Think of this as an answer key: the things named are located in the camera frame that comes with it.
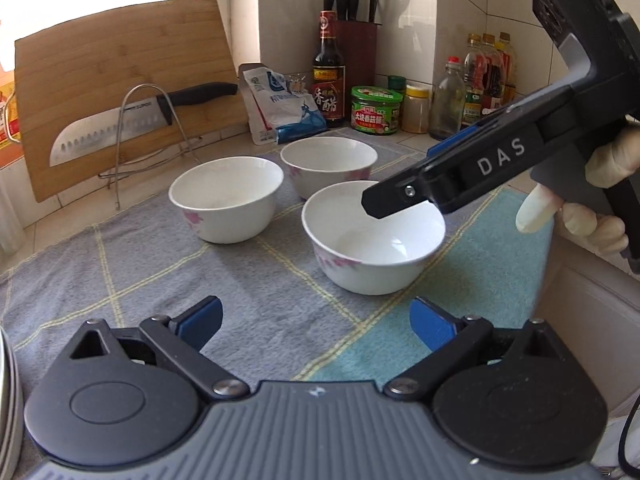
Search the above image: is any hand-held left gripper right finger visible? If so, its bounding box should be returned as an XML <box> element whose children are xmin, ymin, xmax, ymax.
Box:
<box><xmin>382</xmin><ymin>297</ymin><xmax>566</xmax><ymax>404</ymax></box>

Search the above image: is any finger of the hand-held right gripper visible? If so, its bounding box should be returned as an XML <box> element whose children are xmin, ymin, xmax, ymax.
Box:
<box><xmin>426</xmin><ymin>97</ymin><xmax>543</xmax><ymax>161</ymax></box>
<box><xmin>361</xmin><ymin>157</ymin><xmax>436</xmax><ymax>219</ymax></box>

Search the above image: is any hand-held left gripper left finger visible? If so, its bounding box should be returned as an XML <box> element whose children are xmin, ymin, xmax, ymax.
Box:
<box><xmin>69</xmin><ymin>296</ymin><xmax>251</xmax><ymax>403</ymax></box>

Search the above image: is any white floral bowl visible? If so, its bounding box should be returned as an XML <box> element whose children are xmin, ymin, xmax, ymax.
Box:
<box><xmin>301</xmin><ymin>180</ymin><xmax>447</xmax><ymax>296</ymax></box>
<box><xmin>168</xmin><ymin>156</ymin><xmax>285</xmax><ymax>245</ymax></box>
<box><xmin>280</xmin><ymin>136</ymin><xmax>378</xmax><ymax>201</ymax></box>

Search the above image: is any white floral plate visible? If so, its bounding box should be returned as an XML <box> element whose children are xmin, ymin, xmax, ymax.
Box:
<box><xmin>0</xmin><ymin>329</ymin><xmax>25</xmax><ymax>466</ymax></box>

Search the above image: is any person's right hand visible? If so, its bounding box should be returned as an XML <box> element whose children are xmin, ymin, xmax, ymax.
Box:
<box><xmin>516</xmin><ymin>120</ymin><xmax>640</xmax><ymax>261</ymax></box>

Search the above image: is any red-cap glass bottle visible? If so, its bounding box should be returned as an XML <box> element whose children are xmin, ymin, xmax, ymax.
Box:
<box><xmin>429</xmin><ymin>56</ymin><xmax>467</xmax><ymax>141</ymax></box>

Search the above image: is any yellow-lid spice jar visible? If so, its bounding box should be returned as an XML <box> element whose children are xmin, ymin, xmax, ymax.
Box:
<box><xmin>401</xmin><ymin>84</ymin><xmax>431</xmax><ymax>134</ymax></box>

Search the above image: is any green-label oil bottle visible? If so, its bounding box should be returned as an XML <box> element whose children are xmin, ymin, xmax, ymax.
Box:
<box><xmin>462</xmin><ymin>34</ymin><xmax>484</xmax><ymax>117</ymax></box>

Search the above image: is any grey and teal checked towel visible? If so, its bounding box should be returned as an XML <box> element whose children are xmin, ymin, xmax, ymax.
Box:
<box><xmin>0</xmin><ymin>132</ymin><xmax>556</xmax><ymax>396</ymax></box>

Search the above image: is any clear oil bottle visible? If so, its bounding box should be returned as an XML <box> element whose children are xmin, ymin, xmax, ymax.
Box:
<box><xmin>480</xmin><ymin>33</ymin><xmax>504</xmax><ymax>111</ymax></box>

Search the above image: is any green-lid sauce jar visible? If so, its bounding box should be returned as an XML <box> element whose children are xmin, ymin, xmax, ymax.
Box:
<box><xmin>350</xmin><ymin>86</ymin><xmax>405</xmax><ymax>136</ymax></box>

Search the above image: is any dark red knife block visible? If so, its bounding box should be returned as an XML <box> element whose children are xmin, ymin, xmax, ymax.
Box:
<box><xmin>334</xmin><ymin>20</ymin><xmax>379</xmax><ymax>117</ymax></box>

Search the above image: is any dark vinegar bottle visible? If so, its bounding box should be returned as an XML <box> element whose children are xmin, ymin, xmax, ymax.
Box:
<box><xmin>312</xmin><ymin>10</ymin><xmax>347</xmax><ymax>128</ymax></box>

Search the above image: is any white and blue salt bag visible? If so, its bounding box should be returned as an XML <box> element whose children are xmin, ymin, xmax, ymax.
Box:
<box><xmin>239</xmin><ymin>63</ymin><xmax>331</xmax><ymax>145</ymax></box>

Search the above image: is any yellow-label cooking wine bottle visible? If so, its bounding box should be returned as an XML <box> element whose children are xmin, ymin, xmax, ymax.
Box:
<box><xmin>0</xmin><ymin>67</ymin><xmax>21</xmax><ymax>171</ymax></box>

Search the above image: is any bamboo cutting board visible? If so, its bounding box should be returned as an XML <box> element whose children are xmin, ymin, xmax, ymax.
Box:
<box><xmin>14</xmin><ymin>0</ymin><xmax>242</xmax><ymax>204</ymax></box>

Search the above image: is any metal wire rack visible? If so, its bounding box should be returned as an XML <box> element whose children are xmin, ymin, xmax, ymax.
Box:
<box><xmin>98</xmin><ymin>83</ymin><xmax>202</xmax><ymax>211</ymax></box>

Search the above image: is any black-handled kitchen knife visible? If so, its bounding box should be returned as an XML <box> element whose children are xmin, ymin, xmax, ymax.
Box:
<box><xmin>49</xmin><ymin>82</ymin><xmax>240</xmax><ymax>167</ymax></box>

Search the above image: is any black cable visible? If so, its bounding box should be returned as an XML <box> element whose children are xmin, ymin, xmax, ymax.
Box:
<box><xmin>617</xmin><ymin>395</ymin><xmax>640</xmax><ymax>480</ymax></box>

